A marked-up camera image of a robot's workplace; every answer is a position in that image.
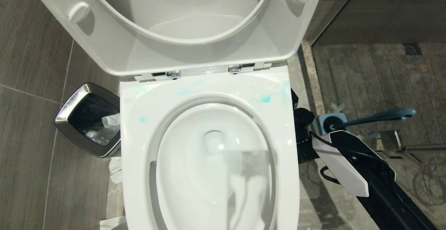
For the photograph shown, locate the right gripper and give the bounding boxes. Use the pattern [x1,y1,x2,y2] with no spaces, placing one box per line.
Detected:
[290,88,300,110]

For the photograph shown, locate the blue grey brush holder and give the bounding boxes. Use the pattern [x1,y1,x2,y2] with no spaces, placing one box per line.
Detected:
[315,112,349,135]

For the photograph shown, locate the blue grey toilet brush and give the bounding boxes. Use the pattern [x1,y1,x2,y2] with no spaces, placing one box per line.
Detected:
[327,108,417,132]

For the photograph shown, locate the white toilet lid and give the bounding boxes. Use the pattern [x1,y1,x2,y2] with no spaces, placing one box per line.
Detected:
[89,0,272,39]

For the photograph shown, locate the white toilet bowl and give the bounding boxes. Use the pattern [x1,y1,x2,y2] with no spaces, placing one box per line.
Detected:
[119,61,300,230]

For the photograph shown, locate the white toilet seat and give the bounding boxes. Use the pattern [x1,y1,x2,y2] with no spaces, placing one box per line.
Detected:
[26,0,328,77]

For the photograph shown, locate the chrome seat hinge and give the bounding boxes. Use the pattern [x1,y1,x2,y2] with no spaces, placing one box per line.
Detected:
[228,63,255,74]
[151,70,181,81]

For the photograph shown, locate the crumpled white tissue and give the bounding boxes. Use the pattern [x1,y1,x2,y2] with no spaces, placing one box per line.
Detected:
[108,157,123,184]
[101,113,121,130]

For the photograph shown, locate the chrome rimmed trash bin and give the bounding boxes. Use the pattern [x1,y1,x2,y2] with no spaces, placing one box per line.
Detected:
[54,82,122,159]

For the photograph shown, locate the black cable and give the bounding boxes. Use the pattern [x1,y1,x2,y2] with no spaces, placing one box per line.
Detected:
[320,166,341,185]

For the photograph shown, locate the chrome door bracket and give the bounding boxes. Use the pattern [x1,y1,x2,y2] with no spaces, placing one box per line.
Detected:
[369,130,446,165]

